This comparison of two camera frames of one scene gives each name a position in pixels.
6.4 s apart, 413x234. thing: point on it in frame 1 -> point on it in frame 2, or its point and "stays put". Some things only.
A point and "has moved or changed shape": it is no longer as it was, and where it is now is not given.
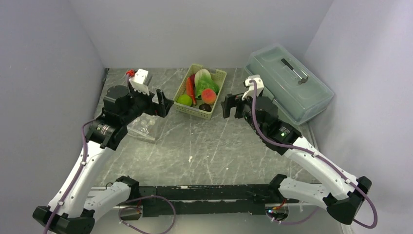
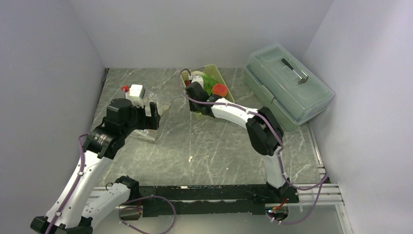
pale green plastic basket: (218, 77) has moved or changed shape
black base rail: (191, 200) stays put
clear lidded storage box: (300, 92) stays put
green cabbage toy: (203, 80) stays put
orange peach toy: (209, 96) has moved or changed shape
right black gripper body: (243, 107) -> (194, 106)
